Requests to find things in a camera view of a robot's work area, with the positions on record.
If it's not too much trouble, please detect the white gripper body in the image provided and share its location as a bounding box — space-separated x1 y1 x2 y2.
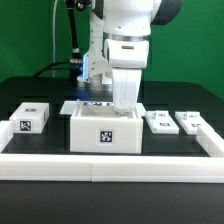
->
104 39 149 113

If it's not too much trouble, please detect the white cabinet door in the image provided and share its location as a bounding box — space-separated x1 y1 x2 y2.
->
145 110 179 134
175 111 212 135

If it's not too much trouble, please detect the white cabinet body box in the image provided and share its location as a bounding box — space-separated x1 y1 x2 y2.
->
70 101 143 154

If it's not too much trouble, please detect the small white cabinet top block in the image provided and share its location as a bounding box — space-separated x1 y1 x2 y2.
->
9 102 49 134

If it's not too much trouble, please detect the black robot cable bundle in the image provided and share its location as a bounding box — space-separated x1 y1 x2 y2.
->
32 0 92 80

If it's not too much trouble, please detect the white marker base plate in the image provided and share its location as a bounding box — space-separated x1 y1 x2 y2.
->
60 101 146 116

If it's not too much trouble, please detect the white thin cable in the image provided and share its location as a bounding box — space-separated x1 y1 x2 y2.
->
51 0 59 78

